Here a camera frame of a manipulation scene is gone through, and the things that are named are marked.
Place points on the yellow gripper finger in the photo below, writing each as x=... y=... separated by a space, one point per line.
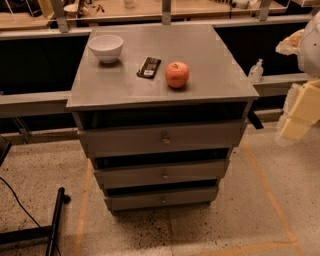
x=301 y=110
x=290 y=45

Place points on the white ceramic bowl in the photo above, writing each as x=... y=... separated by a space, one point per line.
x=106 y=48

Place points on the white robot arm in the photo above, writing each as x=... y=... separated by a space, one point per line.
x=309 y=51

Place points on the red apple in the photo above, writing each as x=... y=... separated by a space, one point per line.
x=177 y=74

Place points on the clear sanitizer bottle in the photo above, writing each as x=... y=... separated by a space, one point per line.
x=256 y=72

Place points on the bottom grey drawer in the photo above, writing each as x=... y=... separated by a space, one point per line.
x=163 y=198

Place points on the grey drawer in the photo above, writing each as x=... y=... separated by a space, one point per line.
x=163 y=198
x=146 y=175
x=124 y=141

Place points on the black snack bar wrapper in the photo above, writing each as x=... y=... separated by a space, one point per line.
x=149 y=68

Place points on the grey drawer cabinet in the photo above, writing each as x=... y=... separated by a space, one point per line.
x=113 y=96

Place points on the middle grey drawer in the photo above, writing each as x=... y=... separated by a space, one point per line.
x=146 y=175

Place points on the top grey drawer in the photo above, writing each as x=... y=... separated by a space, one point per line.
x=124 y=141

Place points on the grey metal railing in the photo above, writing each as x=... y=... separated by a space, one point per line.
x=54 y=101

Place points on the black metal stand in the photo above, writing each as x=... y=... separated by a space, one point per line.
x=49 y=232

